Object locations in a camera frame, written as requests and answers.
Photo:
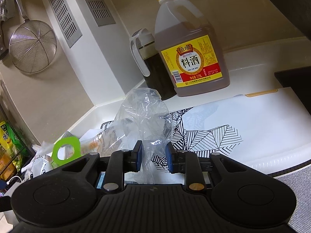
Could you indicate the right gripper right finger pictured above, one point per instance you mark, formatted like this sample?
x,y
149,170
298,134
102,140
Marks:
x,y
187,163

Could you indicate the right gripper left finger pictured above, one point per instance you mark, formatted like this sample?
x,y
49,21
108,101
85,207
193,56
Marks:
x,y
121,162

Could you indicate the clear plastic bag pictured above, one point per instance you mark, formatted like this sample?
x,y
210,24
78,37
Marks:
x,y
142,116

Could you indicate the green plastic ring tag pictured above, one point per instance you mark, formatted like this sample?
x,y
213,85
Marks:
x,y
73,144

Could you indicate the white cartoon printed wrapper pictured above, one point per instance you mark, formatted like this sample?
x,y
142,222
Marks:
x,y
38,166

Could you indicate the white patterned cutting board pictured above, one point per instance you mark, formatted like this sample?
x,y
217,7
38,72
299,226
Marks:
x,y
269,132

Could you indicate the cooking wine jug yellow cap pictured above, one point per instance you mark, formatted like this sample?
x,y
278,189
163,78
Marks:
x,y
189,48

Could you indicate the dark soy sauce bottle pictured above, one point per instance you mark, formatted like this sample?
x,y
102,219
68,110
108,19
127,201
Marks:
x,y
148,60

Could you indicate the grey textured mat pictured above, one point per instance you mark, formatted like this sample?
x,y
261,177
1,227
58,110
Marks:
x,y
300,182

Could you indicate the black stove top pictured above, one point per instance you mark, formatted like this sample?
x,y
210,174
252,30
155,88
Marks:
x,y
299,79

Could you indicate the metal mesh strainer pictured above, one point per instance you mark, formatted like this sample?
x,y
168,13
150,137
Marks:
x,y
33,45

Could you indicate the grey vent grille right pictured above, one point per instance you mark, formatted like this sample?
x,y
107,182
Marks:
x,y
100,12

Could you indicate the grey vent grille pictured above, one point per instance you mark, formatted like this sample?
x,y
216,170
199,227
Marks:
x,y
100,12
66,21

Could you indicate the grey vent grille left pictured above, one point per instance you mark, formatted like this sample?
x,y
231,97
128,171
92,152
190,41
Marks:
x,y
66,21

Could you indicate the black range hood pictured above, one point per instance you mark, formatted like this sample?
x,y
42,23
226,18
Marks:
x,y
297,12

